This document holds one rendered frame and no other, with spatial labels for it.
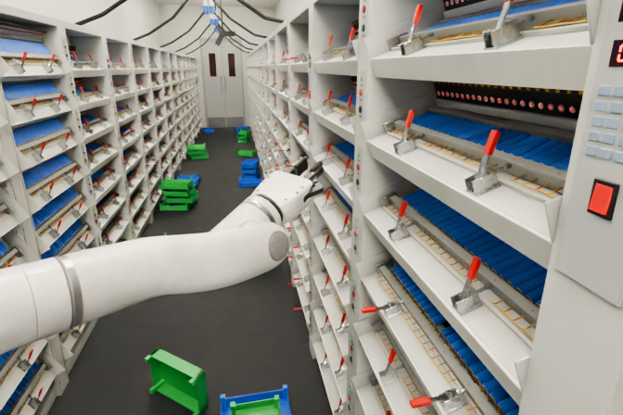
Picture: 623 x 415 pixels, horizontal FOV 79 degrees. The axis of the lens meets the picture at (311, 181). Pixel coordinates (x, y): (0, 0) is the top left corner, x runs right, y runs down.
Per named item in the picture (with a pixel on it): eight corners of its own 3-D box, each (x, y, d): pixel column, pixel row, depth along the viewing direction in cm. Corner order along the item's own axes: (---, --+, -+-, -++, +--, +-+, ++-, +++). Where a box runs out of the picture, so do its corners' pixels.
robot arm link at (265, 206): (241, 229, 75) (251, 220, 77) (277, 244, 71) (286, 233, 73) (232, 196, 70) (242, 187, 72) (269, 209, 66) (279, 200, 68)
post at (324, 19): (312, 358, 201) (312, -7, 150) (309, 346, 210) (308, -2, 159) (349, 354, 204) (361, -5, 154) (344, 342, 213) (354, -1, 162)
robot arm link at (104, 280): (89, 266, 39) (293, 213, 61) (44, 254, 49) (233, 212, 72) (101, 351, 39) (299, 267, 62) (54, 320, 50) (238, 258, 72)
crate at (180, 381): (162, 381, 187) (149, 393, 180) (158, 347, 181) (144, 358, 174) (209, 406, 173) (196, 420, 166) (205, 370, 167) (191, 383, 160)
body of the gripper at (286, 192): (246, 220, 76) (279, 189, 84) (286, 236, 71) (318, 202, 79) (237, 191, 72) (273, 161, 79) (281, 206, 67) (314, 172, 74)
